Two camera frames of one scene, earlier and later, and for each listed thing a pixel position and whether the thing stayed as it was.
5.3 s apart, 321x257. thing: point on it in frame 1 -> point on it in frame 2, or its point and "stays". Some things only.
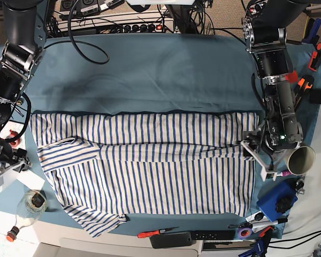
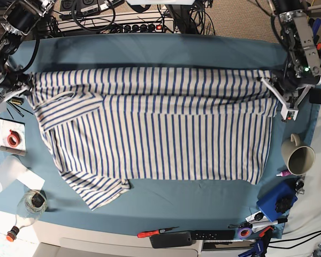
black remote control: [213, 235] stays
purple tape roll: [241, 237] stays
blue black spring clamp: [260, 243] stays
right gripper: [266, 146] -> [289, 87]
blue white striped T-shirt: [102, 168] -> [105, 126]
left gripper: [4, 161] -> [7, 84]
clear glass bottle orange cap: [32, 205] stays
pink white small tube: [283, 173] stays
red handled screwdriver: [154, 232] stays
